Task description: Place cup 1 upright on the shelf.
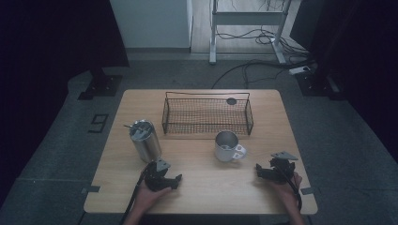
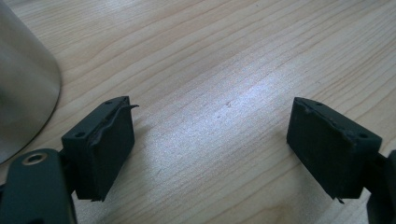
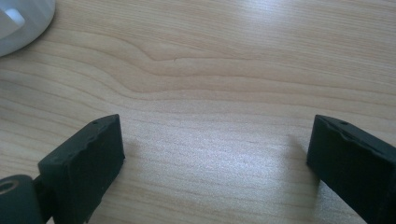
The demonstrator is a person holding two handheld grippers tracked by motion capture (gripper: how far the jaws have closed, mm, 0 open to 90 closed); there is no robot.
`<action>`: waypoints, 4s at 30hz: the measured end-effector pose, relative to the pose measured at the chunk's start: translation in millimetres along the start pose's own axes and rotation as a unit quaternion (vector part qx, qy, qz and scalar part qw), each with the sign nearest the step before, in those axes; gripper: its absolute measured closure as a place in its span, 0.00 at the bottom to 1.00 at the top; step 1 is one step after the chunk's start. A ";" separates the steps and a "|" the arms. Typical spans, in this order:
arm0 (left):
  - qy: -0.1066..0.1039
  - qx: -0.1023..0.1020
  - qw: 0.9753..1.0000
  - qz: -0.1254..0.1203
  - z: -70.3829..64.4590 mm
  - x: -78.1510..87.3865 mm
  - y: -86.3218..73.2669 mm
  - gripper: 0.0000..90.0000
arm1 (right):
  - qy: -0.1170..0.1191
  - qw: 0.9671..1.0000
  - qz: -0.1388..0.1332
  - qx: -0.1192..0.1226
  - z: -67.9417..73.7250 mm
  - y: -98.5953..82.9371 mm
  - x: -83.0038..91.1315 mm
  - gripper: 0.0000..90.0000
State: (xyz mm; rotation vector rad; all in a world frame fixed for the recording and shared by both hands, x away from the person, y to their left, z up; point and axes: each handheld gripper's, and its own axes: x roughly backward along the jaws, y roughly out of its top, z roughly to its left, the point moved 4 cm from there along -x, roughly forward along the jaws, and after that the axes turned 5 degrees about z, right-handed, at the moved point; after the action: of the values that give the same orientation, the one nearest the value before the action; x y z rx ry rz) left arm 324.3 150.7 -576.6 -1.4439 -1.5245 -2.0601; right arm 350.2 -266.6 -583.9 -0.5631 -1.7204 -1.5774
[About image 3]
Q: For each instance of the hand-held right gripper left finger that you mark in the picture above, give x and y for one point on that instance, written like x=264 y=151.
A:
x=84 y=168

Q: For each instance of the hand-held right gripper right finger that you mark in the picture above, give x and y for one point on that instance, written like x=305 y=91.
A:
x=351 y=168

